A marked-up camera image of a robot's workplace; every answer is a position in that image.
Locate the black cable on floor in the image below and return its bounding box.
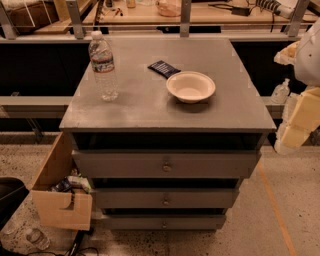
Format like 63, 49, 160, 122
26, 229, 100, 256

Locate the black power adapter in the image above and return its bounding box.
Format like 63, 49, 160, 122
209, 3, 251, 17

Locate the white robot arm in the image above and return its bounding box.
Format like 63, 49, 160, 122
274, 18, 320, 155

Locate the grey bottom drawer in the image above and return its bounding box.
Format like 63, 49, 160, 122
101, 215, 226, 230

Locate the white paper bowl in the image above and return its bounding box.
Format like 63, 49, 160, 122
166, 71, 216, 104

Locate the grey top drawer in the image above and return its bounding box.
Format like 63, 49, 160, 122
72, 150, 261, 178

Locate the grey drawer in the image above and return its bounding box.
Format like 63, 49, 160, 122
92, 188, 239, 209
72, 150, 261, 178
101, 215, 226, 230

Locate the grey metal rail frame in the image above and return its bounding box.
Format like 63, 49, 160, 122
0, 0, 320, 120

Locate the grey wooden drawer cabinet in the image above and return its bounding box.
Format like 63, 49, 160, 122
60, 37, 275, 219

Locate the hand sanitizer pump bottle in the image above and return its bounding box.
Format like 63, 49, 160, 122
271, 78, 290, 104

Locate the open cardboard box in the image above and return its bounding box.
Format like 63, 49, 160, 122
31, 133, 92, 231

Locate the plastic bottle on floor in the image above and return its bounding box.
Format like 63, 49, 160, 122
26, 228, 50, 251

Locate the black chair seat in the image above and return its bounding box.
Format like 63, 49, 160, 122
0, 177, 29, 230

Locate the grey middle drawer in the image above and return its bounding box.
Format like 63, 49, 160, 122
92, 188, 239, 209

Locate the dark blue snack packet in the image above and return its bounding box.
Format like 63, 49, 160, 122
148, 60, 180, 79

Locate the clear plastic water bottle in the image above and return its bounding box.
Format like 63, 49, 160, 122
88, 30, 119, 102

